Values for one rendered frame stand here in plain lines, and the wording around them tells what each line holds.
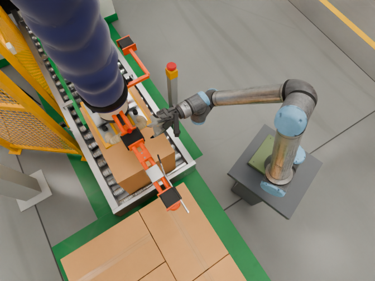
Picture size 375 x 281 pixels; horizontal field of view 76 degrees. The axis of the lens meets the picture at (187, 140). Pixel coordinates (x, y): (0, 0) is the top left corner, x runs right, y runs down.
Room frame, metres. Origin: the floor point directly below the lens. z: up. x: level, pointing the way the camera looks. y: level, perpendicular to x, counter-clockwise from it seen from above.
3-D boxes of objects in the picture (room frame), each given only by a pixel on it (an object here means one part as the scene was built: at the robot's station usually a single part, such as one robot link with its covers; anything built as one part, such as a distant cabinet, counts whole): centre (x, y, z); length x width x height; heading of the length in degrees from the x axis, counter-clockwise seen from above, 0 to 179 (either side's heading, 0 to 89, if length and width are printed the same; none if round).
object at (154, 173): (0.27, 0.14, 1.26); 0.07 x 0.07 x 0.04; 38
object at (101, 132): (0.58, 0.50, 1.16); 0.34 x 0.10 x 0.05; 38
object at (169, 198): (0.16, 0.06, 1.27); 0.08 x 0.07 x 0.05; 38
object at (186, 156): (1.47, 0.65, 0.50); 2.31 x 0.05 x 0.19; 37
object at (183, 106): (0.63, 0.03, 1.27); 0.09 x 0.05 x 0.10; 38
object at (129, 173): (0.63, 0.41, 0.75); 0.60 x 0.40 x 0.40; 36
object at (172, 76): (1.10, 0.15, 0.50); 0.07 x 0.07 x 1.00; 37
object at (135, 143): (0.44, 0.27, 1.27); 0.10 x 0.08 x 0.06; 128
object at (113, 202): (1.07, 1.17, 0.50); 2.31 x 0.05 x 0.19; 37
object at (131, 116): (0.69, 0.35, 1.16); 0.34 x 0.10 x 0.05; 38
